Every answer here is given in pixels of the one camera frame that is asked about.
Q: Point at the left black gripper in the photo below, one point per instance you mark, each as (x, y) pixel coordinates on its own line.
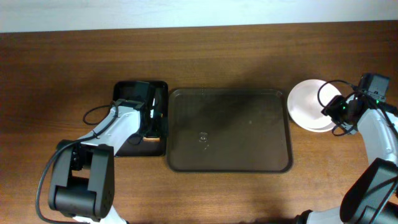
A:
(152, 123)

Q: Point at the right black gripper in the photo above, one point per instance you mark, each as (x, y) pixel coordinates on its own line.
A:
(334, 109)

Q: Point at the orange green scrub sponge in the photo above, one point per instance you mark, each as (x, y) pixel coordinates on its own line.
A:
(151, 139)

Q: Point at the white plate with red sauce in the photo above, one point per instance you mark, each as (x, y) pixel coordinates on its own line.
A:
(304, 108)

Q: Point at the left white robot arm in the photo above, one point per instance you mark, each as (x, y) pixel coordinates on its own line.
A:
(82, 184)

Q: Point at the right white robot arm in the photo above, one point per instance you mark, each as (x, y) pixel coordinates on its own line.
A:
(366, 112)

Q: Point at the small black water tray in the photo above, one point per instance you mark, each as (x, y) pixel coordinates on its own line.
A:
(133, 97)

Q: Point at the large brown serving tray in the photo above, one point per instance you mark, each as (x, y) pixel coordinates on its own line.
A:
(228, 130)

